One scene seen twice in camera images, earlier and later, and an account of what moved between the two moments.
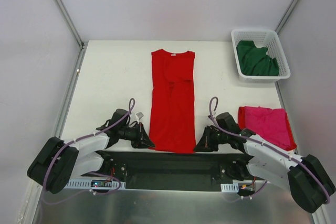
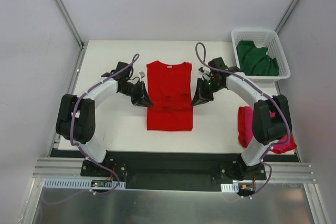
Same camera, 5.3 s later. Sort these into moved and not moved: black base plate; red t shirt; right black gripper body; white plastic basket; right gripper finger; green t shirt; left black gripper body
Moved: right black gripper body; left black gripper body; red t shirt; right gripper finger
Not moved: white plastic basket; green t shirt; black base plate
